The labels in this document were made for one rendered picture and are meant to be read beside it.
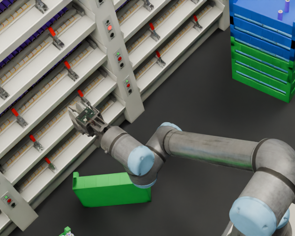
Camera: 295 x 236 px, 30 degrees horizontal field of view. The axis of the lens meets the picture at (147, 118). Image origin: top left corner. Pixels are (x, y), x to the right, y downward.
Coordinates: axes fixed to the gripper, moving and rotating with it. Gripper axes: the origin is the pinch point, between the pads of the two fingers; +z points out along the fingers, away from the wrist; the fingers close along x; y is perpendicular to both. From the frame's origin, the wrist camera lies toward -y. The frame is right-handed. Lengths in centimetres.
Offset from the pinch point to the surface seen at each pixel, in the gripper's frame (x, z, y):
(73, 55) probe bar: -19.5, 22.7, -6.0
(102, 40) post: -30.0, 15.6, -2.0
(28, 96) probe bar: 4.3, 22.7, -6.1
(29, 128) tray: 12.2, 16.4, -12.1
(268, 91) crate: -82, -24, -63
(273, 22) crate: -82, -26, -15
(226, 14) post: -102, 17, -54
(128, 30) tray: -43.6, 17.3, -10.3
